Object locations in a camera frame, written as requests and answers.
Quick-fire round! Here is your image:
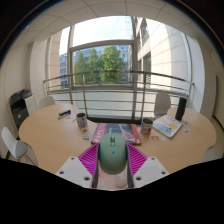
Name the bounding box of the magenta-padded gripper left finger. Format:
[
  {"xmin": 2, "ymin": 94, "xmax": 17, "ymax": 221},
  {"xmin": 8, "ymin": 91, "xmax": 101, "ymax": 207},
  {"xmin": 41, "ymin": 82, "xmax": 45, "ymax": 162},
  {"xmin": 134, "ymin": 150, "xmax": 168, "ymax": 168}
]
[{"xmin": 55, "ymin": 142, "xmax": 101, "ymax": 190}]

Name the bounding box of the black office printer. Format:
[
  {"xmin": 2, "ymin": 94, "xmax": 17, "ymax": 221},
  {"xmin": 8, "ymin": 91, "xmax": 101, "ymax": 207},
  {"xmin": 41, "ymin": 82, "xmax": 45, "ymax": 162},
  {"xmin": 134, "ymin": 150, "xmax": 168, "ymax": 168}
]
[{"xmin": 9, "ymin": 87, "xmax": 37, "ymax": 130}]

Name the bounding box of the light blue open booklet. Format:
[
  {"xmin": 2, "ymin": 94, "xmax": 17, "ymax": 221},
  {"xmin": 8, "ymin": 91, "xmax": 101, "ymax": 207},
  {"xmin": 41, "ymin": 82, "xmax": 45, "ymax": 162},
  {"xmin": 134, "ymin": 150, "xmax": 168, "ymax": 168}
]
[{"xmin": 152, "ymin": 114, "xmax": 184, "ymax": 139}]

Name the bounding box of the small blue box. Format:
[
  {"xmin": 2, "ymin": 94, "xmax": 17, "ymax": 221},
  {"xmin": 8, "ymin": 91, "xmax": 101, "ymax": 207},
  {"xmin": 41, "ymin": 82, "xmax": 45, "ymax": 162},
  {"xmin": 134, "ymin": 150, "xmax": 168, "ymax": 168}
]
[{"xmin": 57, "ymin": 108, "xmax": 72, "ymax": 120}]

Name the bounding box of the mint green computer mouse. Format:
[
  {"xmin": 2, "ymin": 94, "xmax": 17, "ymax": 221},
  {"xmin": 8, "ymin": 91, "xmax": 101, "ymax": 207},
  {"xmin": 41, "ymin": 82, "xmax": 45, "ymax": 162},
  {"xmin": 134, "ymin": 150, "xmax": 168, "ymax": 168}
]
[{"xmin": 97, "ymin": 133, "xmax": 129, "ymax": 176}]

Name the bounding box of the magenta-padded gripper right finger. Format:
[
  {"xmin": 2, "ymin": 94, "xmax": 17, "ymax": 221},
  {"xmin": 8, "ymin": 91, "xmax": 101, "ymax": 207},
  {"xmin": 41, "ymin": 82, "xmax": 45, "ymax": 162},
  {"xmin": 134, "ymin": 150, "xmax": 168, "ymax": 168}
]
[{"xmin": 125, "ymin": 142, "xmax": 170, "ymax": 190}]

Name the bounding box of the red cover magazine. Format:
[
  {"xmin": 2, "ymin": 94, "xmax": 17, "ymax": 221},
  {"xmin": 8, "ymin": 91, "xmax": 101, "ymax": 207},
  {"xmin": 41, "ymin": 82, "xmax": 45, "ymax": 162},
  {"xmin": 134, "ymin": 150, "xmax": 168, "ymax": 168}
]
[{"xmin": 90, "ymin": 122, "xmax": 143, "ymax": 146}]

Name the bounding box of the printed mug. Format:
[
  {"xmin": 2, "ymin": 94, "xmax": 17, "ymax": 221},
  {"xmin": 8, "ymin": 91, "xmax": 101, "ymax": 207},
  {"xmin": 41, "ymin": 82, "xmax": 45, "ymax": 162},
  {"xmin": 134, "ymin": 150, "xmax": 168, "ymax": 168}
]
[{"xmin": 75, "ymin": 112, "xmax": 89, "ymax": 129}]

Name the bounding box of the printed tin can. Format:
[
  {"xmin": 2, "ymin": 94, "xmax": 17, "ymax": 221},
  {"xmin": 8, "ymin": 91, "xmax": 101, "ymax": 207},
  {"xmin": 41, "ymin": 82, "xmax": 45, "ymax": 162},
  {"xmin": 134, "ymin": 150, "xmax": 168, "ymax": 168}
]
[{"xmin": 140, "ymin": 117, "xmax": 154, "ymax": 135}]

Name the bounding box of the black tall tumbler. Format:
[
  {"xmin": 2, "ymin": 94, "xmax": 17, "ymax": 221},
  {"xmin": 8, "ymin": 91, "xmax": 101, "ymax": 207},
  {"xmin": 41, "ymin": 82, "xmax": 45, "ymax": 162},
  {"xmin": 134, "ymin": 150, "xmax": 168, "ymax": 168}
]
[{"xmin": 174, "ymin": 96, "xmax": 188, "ymax": 122}]

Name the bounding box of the metal balcony railing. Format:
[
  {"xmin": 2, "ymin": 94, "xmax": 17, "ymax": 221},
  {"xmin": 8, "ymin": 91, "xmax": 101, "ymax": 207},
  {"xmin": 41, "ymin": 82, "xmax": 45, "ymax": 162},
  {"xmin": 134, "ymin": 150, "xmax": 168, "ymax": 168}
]
[{"xmin": 42, "ymin": 69, "xmax": 195, "ymax": 118}]

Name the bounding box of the white chair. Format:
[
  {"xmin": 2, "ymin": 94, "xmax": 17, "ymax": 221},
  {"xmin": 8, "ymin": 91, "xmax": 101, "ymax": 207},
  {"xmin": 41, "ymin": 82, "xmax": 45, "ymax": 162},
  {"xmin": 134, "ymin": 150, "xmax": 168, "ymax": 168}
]
[
  {"xmin": 0, "ymin": 126, "xmax": 40, "ymax": 167},
  {"xmin": 38, "ymin": 95, "xmax": 57, "ymax": 110},
  {"xmin": 153, "ymin": 91, "xmax": 172, "ymax": 120}
]

